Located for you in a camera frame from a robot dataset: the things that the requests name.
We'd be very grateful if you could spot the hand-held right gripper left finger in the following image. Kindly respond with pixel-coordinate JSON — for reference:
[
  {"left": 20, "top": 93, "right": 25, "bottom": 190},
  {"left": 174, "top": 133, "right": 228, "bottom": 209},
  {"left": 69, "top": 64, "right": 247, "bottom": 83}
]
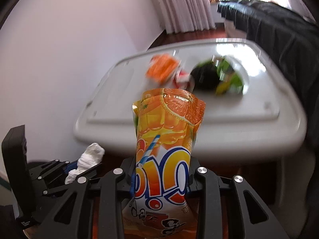
[{"left": 37, "top": 158, "right": 137, "bottom": 239}]

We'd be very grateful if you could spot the pink patterned curtain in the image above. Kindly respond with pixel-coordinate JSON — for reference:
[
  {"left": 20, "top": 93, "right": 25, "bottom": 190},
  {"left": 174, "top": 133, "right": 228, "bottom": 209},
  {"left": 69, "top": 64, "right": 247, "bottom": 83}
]
[{"left": 147, "top": 0, "right": 216, "bottom": 34}]

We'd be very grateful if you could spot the orange snack wrapper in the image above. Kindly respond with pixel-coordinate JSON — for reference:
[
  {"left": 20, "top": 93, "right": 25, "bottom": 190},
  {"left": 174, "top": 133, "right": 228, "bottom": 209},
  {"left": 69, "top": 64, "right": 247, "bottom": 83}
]
[{"left": 146, "top": 53, "right": 181, "bottom": 84}]

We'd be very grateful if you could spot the green snack wrapper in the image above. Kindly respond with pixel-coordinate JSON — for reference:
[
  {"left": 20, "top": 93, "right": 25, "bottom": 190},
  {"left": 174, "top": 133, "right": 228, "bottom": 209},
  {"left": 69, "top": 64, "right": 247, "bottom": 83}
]
[{"left": 213, "top": 55, "right": 246, "bottom": 96}]

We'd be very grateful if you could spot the white tissue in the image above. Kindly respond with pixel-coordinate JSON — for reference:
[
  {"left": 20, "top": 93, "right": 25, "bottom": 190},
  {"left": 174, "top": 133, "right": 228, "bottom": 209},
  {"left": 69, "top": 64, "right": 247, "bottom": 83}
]
[{"left": 65, "top": 143, "right": 105, "bottom": 185}]

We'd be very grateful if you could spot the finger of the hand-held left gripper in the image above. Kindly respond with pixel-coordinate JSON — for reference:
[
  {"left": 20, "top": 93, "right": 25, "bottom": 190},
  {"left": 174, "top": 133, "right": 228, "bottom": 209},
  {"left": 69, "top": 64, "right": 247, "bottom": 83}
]
[
  {"left": 42, "top": 163, "right": 103, "bottom": 200},
  {"left": 29, "top": 159, "right": 78, "bottom": 180}
]

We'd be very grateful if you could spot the orange juice pouch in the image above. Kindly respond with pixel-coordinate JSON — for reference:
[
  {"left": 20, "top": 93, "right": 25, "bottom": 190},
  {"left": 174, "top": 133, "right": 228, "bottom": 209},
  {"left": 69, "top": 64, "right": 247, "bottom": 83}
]
[{"left": 122, "top": 88, "right": 207, "bottom": 239}]

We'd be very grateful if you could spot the white plastic storage box lid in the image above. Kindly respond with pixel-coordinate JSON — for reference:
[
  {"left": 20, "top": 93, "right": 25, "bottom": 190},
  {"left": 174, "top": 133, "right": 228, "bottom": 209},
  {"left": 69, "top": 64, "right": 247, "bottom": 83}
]
[{"left": 73, "top": 38, "right": 308, "bottom": 163}]

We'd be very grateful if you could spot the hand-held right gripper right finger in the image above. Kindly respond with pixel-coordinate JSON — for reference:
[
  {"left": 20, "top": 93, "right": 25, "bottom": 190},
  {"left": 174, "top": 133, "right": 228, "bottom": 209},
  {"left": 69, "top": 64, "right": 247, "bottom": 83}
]
[{"left": 188, "top": 159, "right": 292, "bottom": 239}]

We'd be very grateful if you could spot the white bed frame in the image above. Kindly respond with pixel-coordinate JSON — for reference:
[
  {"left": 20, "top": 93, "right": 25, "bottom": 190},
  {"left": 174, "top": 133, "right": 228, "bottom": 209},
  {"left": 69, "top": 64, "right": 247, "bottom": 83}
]
[{"left": 224, "top": 17, "right": 247, "bottom": 39}]

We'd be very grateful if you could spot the red and white wrapper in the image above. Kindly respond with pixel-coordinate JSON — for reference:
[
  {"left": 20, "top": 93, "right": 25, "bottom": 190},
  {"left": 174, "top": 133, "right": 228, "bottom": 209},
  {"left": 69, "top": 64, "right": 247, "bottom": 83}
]
[{"left": 172, "top": 67, "right": 196, "bottom": 90}]

